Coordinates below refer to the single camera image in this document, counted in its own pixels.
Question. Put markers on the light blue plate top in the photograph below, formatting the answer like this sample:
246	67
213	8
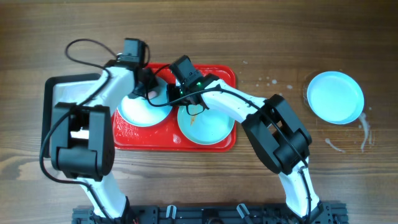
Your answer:
138	112

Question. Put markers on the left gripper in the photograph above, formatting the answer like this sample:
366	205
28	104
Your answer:
144	88

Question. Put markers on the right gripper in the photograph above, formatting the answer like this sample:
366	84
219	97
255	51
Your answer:
175	94

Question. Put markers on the black tray with soapy water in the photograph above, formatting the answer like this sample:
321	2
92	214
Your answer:
64	89

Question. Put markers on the pink sponge with green scourer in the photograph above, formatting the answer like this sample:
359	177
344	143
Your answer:
151	95

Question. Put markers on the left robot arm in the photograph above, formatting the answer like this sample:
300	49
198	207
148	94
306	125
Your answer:
77	138

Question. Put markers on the light blue plate with sauce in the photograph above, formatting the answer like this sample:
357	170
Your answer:
203	126

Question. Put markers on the red plastic tray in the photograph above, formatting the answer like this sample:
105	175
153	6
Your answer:
167	136

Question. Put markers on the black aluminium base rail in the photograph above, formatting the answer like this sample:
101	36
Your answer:
328	213

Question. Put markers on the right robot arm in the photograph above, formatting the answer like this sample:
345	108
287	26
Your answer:
278	137

